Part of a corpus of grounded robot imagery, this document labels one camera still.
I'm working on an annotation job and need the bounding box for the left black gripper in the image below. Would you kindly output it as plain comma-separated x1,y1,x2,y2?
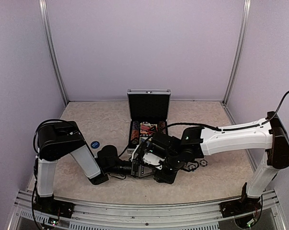
105,159,154,179

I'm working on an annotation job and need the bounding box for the blue round button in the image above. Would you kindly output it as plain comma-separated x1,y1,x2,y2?
91,141,100,149

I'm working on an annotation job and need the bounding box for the blue white poker chip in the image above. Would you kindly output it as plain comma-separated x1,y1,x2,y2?
187,162,199,172
199,159,208,167

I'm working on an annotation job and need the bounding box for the aluminium poker case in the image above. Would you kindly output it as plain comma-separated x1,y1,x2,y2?
127,89,171,154

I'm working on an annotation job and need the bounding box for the black red triangular button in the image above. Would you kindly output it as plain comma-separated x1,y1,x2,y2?
147,125,158,134

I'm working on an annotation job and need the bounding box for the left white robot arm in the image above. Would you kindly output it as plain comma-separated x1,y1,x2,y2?
33,119,139,213

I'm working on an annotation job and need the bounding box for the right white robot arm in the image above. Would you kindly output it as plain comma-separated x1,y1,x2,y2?
150,111,289,213

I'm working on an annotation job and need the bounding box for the left chip row in case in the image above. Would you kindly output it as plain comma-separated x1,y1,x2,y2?
130,121,139,145

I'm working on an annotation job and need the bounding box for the chip row in case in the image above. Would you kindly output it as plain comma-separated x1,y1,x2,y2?
130,121,139,145
158,121,167,134

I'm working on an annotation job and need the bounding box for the right chip row in case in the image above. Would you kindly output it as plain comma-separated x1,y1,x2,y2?
158,121,167,134

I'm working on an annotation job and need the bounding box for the red card deck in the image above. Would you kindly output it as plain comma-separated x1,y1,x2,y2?
140,122,158,135

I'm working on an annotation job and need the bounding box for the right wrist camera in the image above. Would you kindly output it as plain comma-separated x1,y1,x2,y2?
141,132,181,169

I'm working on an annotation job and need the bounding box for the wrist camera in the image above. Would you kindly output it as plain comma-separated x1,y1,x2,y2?
131,145,155,178
141,132,181,169

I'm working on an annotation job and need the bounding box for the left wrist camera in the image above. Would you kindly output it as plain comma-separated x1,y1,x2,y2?
131,145,155,178

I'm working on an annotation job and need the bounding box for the front aluminium rail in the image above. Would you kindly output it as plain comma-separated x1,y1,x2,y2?
4,190,289,230

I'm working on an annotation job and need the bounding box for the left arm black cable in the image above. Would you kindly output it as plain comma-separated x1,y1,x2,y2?
32,119,73,154

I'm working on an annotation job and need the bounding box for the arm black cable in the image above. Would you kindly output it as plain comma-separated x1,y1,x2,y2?
32,119,73,154
167,90,289,132

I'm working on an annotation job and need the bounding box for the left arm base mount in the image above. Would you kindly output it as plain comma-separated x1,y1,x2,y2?
33,196,75,219

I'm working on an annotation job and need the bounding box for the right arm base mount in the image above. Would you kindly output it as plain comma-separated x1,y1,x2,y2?
219,183,262,218

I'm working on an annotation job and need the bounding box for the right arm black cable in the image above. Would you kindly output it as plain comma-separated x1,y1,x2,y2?
167,90,289,132

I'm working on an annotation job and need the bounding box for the left aluminium frame post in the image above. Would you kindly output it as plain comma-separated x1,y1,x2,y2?
39,0,69,106

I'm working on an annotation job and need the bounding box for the aluminium frame post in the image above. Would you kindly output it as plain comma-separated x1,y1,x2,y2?
39,0,69,106
222,0,252,106

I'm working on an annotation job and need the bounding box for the right aluminium frame post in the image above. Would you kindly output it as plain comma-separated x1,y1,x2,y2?
222,0,252,106

